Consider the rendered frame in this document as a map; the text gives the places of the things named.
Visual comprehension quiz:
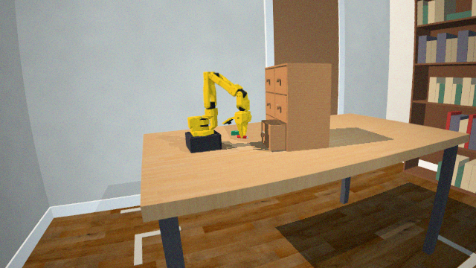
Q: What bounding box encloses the brown wooden chest of drawers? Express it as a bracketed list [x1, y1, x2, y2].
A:
[265, 63, 332, 152]

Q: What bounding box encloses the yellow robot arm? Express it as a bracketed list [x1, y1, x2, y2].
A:
[190, 72, 250, 137]

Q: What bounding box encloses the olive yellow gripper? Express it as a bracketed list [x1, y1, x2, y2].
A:
[223, 111, 251, 138]

